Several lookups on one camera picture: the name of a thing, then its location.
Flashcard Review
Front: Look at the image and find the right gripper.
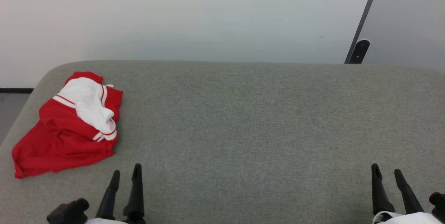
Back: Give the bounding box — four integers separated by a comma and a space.
371, 163, 444, 224

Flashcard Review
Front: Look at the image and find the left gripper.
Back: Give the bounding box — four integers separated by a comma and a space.
85, 163, 146, 224

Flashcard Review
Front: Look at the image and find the red and white jersey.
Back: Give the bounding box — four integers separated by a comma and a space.
12, 71, 123, 179

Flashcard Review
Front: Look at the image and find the black skirting strip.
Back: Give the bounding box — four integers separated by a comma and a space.
0, 88, 34, 94

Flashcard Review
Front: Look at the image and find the grey door panel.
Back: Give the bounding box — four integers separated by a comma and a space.
358, 0, 445, 72

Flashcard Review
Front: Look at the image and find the black door bracket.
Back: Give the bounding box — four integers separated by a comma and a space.
349, 39, 370, 64

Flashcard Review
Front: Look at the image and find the dark grey door frame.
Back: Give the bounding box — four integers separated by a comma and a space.
344, 0, 384, 64

